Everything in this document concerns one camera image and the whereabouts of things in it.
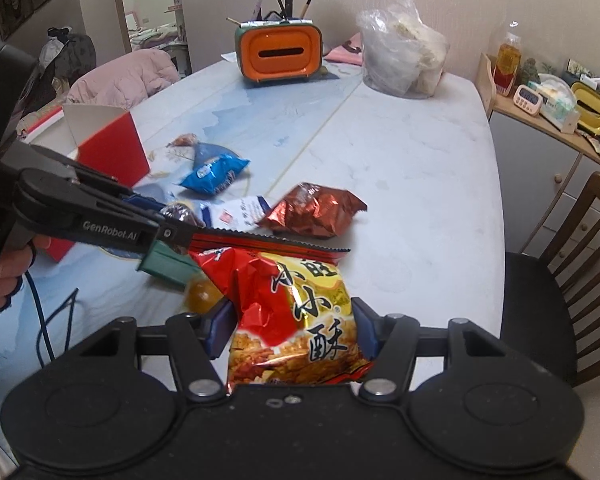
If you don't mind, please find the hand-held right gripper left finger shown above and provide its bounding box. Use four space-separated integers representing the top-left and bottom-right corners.
77 297 238 402

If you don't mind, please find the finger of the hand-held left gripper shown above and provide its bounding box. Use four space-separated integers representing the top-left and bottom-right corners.
152 220 204 262
74 164 170 220

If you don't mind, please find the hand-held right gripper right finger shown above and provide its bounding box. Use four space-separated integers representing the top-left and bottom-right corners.
351 296 511 404

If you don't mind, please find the green snack packet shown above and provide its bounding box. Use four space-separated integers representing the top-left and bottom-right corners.
139 242 208 291

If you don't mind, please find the red cardboard box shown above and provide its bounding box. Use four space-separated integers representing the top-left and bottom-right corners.
17 104 152 263

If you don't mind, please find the red yellow snack bag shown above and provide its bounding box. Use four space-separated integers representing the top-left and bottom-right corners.
187 232 381 393

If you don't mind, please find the person's left hand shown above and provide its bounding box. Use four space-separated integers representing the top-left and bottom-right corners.
0 236 52 312

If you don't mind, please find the dark glossy snack packet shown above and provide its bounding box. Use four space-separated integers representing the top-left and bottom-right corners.
160 201 206 229

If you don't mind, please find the orange round candy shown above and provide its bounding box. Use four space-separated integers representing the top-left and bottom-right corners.
184 277 226 313

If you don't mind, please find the white packet with blue ends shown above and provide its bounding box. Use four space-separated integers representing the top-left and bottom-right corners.
200 195 272 228

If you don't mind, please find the blue snack bag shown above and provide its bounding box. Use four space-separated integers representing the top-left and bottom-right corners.
179 154 251 196

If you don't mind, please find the brown red foil snack bag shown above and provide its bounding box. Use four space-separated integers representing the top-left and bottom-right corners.
256 182 368 239

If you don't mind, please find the dark patterned bag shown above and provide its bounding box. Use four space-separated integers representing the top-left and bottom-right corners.
40 27 97 86

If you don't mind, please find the wooden chair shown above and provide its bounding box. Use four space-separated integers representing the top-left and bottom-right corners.
500 171 600 386

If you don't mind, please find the white shelf rack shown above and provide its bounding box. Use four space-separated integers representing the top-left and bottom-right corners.
157 0 189 78

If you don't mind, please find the orange green tissue box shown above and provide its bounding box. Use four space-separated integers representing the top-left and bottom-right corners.
235 17 326 86

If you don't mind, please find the white cabinet with wooden top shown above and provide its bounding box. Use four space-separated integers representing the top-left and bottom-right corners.
475 52 600 281

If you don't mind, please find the pink cloth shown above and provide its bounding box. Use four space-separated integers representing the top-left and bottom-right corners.
325 32 364 66

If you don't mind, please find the white digital timer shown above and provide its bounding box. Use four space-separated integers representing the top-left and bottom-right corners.
513 84 542 117

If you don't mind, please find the clear plastic bag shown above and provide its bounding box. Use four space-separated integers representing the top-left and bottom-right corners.
356 0 451 100

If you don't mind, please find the pack of wet wipes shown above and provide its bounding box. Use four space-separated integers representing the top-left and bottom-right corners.
537 74 581 133

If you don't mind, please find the bottle of yellow liquid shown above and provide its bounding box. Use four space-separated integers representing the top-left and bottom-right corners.
495 20 524 97

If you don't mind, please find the yellow tissue box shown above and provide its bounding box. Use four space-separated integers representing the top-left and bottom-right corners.
570 81 600 140

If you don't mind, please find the blue cable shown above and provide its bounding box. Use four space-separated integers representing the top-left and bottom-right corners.
24 260 79 368

